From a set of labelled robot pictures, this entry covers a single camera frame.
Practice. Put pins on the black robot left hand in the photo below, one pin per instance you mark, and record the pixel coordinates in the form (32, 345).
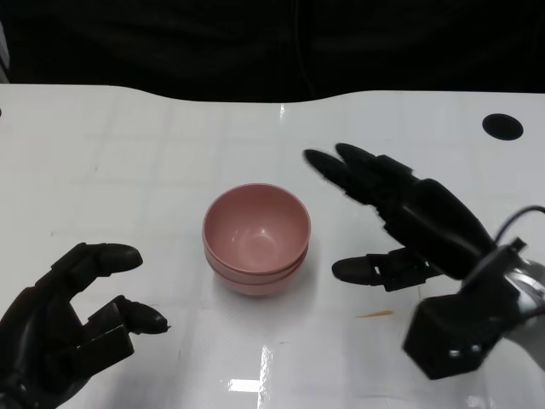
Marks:
(38, 341)

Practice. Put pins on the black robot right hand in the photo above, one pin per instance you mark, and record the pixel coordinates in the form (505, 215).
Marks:
(430, 221)

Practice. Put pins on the pink plastic bowl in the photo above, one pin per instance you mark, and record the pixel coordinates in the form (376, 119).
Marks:
(255, 292)
(255, 226)
(255, 278)

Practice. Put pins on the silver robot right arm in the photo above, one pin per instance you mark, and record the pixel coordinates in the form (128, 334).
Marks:
(532, 298)

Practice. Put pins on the thin orange wood splinter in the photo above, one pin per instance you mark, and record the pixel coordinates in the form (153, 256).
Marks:
(374, 315)

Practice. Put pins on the black round table grommet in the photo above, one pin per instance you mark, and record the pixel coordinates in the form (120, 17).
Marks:
(502, 126)

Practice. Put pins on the black cloth drape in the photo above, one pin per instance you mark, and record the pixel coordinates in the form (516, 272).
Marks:
(170, 42)

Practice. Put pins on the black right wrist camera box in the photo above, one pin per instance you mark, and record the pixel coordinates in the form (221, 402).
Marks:
(451, 324)

